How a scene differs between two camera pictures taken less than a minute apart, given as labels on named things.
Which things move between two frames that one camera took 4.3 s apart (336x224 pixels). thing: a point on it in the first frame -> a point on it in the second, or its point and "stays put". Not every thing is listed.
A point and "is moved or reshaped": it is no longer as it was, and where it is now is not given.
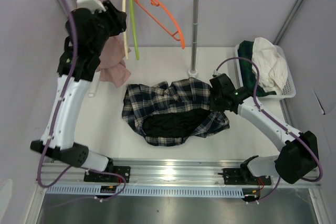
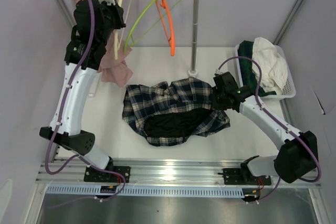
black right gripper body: (216, 103) stays put
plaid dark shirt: (166, 116) stays put
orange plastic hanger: (155, 1) -> (164, 3)
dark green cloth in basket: (249, 78) stays put
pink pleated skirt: (113, 68) stays put
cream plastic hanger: (124, 8) is moved or reshaped
